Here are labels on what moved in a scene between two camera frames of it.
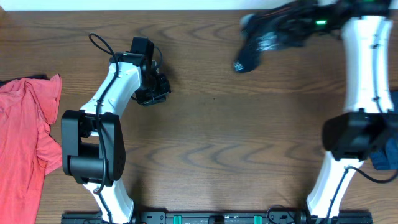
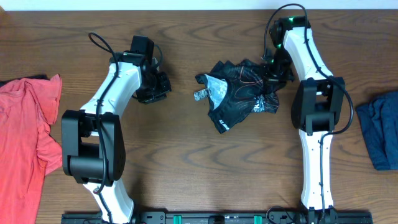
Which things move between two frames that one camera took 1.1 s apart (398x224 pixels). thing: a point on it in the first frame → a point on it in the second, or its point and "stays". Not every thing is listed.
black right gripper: x=292 y=32 → x=270 y=79
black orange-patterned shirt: x=260 y=32 → x=234 y=91
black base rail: x=217 y=217 stays
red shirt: x=28 y=151 stays
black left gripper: x=165 y=91 stays
